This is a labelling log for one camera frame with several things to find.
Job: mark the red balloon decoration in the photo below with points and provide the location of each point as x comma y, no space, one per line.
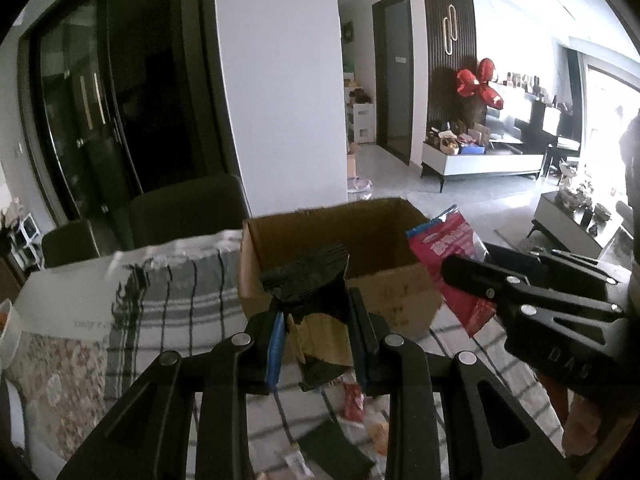
478,84

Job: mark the floral table runner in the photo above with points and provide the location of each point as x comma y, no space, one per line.
62,382

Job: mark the brown cardboard box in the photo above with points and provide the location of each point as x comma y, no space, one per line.
379,262

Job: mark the dark dining chair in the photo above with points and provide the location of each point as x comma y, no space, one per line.
77,241
198,207

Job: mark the orange round snack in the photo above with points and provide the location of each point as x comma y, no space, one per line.
378,431

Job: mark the small red candy packet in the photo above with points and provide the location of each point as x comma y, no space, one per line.
354,402

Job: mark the dark snack pouch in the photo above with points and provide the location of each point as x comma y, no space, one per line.
312,294

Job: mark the white low tv cabinet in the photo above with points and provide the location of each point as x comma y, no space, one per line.
508,162

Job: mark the small floor cardboard box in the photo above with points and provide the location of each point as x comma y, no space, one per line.
352,152

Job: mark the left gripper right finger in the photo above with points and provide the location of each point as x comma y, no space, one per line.
449,417

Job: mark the person's right hand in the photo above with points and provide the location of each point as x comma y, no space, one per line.
580,419

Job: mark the black snack packet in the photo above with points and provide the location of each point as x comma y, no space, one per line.
327,446

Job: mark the coffee table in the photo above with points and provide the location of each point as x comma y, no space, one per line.
565,229

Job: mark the white storage drawers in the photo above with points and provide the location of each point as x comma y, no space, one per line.
360,123

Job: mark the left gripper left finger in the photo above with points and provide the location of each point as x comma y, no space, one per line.
186,417

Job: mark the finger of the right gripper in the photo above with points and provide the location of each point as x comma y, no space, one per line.
556,267
600,302

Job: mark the red snack packet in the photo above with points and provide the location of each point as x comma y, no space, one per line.
453,255

